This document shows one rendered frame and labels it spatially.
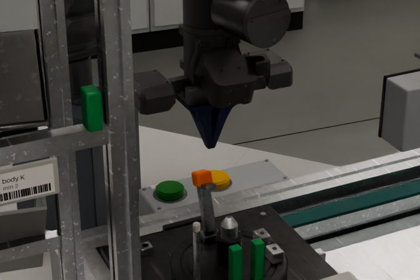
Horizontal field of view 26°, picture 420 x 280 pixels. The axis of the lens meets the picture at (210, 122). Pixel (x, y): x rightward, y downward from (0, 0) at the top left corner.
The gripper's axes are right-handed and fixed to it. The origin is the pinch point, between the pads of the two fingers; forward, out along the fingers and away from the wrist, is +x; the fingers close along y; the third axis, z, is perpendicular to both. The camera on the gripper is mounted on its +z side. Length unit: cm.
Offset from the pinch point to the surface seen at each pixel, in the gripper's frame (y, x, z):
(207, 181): 0.1, 8.7, -1.1
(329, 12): 208, 113, -300
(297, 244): 10.5, 18.1, 3.3
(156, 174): 8.1, 28.8, -38.7
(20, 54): -25.5, -20.4, 21.3
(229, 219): -0.3, 10.1, 5.7
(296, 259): 8.8, 18.1, 6.0
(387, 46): 208, 114, -247
